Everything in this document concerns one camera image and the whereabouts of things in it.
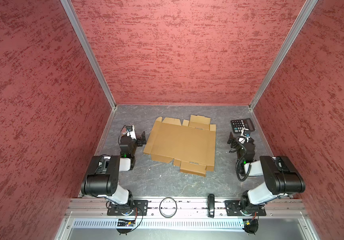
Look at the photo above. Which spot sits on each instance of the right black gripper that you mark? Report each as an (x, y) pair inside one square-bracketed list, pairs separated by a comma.
[(234, 142)]

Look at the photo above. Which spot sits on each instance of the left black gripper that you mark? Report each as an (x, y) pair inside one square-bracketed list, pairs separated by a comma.
[(140, 141)]

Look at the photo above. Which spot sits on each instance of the brown cardboard box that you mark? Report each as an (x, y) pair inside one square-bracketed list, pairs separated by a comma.
[(189, 144)]

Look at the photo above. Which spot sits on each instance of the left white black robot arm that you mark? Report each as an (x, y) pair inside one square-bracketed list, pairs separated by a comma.
[(101, 178)]

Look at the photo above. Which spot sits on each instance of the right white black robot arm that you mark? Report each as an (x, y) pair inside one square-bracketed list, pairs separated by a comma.
[(281, 178)]

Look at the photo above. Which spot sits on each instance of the black desk calculator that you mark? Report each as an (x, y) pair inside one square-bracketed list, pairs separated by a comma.
[(239, 125)]

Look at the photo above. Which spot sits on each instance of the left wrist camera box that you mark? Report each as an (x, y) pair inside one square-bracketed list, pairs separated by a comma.
[(129, 130)]

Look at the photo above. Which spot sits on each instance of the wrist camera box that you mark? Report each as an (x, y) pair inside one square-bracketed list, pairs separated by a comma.
[(129, 130), (245, 136)]

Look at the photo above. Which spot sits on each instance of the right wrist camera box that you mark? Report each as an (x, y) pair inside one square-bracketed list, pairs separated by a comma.
[(245, 136)]

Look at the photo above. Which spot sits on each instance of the black handle bar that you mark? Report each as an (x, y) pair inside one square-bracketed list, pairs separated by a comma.
[(211, 205)]

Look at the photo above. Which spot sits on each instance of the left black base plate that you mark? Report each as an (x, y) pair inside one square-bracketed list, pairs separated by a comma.
[(136, 207)]

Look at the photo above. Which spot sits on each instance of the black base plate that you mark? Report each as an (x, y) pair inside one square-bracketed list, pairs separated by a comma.
[(136, 207), (235, 208)]

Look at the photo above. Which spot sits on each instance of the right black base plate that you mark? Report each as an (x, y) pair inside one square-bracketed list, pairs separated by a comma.
[(235, 208)]

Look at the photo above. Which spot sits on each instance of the left circuit board with wires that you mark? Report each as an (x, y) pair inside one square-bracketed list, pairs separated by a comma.
[(125, 226)]

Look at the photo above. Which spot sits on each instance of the circuit board with wires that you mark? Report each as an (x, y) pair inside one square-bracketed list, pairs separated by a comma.
[(251, 226), (125, 226)]

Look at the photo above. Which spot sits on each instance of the aluminium front rail frame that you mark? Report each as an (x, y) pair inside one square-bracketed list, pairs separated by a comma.
[(187, 214)]

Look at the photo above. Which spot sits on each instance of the right circuit board with wires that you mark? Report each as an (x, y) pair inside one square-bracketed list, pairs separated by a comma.
[(251, 226)]

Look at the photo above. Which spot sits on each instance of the left aluminium corner post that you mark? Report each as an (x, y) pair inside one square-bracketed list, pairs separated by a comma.
[(72, 16)]

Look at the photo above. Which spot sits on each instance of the aluminium corner post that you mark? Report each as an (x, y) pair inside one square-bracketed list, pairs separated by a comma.
[(72, 16), (297, 26)]

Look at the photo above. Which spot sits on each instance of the right aluminium corner post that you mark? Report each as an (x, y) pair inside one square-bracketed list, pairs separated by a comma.
[(297, 26)]

